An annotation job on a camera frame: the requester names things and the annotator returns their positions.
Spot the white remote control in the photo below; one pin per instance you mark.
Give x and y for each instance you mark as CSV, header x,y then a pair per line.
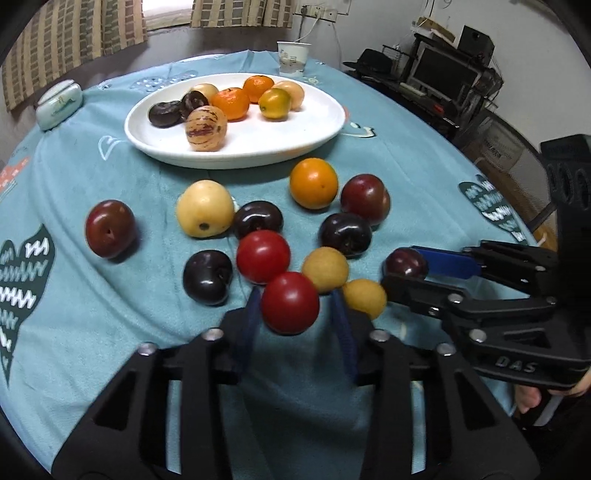
x,y
412,88

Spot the checked beige curtain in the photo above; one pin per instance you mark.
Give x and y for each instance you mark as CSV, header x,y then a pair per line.
x,y
240,11
60,46

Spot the person's right hand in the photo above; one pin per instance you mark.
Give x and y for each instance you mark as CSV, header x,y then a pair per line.
x,y
526,399

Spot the dark brown wrinkled fruit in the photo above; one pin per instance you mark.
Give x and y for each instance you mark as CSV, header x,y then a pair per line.
x,y
165,113
193,101

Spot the black computer monitor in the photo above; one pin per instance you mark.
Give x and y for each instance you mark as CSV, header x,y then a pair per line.
x,y
443,71

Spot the tan longan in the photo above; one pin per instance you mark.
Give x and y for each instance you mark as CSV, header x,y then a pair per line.
x,y
325,269
364,297

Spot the red cherry tomato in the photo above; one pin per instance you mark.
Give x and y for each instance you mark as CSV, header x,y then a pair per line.
x,y
263,256
290,302

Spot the small red object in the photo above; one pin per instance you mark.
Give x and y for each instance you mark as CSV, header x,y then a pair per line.
x,y
438,108

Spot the white paper cup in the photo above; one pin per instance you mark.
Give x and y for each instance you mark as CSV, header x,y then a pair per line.
x,y
293,57

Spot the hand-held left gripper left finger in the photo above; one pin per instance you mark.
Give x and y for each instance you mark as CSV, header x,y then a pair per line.
x,y
247,332

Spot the black hat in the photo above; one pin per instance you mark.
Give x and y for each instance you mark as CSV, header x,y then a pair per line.
x,y
371,60

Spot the red-brown plum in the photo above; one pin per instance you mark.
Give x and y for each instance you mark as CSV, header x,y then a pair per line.
x,y
364,199
111,228

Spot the orange-yellow round fruit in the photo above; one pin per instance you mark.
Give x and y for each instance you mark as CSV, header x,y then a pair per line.
x,y
314,183

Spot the flat tan box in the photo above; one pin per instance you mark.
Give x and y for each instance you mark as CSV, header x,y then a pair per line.
x,y
434,28

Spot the black computer desk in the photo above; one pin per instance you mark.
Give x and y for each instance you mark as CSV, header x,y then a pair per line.
x,y
415,108

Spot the striped pepino melon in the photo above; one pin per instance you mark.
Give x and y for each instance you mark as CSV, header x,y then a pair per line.
x,y
206,128

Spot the pale yellow round fruit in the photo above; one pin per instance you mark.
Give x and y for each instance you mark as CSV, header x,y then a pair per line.
x,y
207,90
205,208

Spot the dark purple plum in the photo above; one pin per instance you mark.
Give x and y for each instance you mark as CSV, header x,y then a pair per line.
x,y
406,263
257,219
207,277
345,234

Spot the orange mandarin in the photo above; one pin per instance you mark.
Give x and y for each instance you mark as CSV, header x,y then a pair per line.
x,y
231,104
258,87

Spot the blue printed tablecloth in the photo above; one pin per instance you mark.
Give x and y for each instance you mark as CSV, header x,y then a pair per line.
x,y
138,323

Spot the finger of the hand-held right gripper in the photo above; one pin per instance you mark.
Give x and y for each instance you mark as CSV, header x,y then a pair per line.
x,y
415,290
448,261

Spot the white wall power strip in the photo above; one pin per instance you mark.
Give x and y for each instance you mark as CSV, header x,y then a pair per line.
x,y
318,11

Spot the black speaker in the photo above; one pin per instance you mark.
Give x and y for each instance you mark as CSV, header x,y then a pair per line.
x,y
475,41

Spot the yellow-green round fruit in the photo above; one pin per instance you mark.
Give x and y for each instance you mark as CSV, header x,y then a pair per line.
x,y
274,104

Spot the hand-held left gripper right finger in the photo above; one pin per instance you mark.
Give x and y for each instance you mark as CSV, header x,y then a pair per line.
x,y
344,332

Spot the white ceramic lidded jar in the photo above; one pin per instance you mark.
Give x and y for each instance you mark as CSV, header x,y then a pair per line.
x,y
57,106

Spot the white round plate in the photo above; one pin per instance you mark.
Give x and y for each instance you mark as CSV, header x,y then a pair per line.
x,y
286,134

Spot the bright window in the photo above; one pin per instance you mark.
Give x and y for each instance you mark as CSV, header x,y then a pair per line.
x,y
166,11

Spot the beige round fruit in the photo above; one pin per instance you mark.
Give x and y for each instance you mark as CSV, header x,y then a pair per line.
x,y
293,91

